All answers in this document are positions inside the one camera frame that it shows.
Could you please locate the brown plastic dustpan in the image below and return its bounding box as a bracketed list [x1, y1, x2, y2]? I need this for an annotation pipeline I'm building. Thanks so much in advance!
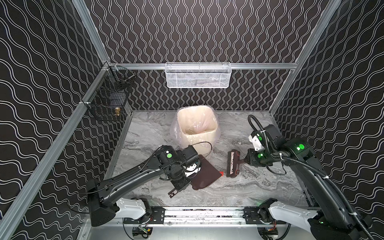
[168, 155, 222, 198]

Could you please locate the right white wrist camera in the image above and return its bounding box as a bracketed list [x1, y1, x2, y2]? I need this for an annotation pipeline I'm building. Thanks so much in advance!
[249, 134, 265, 152]

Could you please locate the small brass bell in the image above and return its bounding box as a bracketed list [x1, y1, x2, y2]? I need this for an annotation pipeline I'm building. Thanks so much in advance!
[115, 107, 121, 117]

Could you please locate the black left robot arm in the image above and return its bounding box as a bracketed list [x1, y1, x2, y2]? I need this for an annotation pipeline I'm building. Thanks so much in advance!
[86, 146, 200, 227]

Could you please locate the cream trash bin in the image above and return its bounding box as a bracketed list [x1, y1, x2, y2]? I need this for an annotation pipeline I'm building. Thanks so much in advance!
[176, 105, 219, 156]

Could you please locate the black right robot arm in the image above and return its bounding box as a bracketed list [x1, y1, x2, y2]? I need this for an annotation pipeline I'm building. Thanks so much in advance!
[243, 123, 373, 240]

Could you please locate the clear plastic bin liner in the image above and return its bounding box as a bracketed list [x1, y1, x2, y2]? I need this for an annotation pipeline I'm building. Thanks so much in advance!
[170, 104, 222, 156]

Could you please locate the white wire wall basket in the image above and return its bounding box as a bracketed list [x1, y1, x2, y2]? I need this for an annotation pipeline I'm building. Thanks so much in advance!
[165, 62, 232, 89]

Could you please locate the brown cartoon-face hand broom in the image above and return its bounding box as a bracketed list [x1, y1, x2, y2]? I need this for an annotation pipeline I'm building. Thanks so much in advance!
[226, 150, 245, 178]

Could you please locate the black wire wall basket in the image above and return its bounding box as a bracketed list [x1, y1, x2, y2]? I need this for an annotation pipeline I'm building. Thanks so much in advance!
[86, 67, 137, 122]

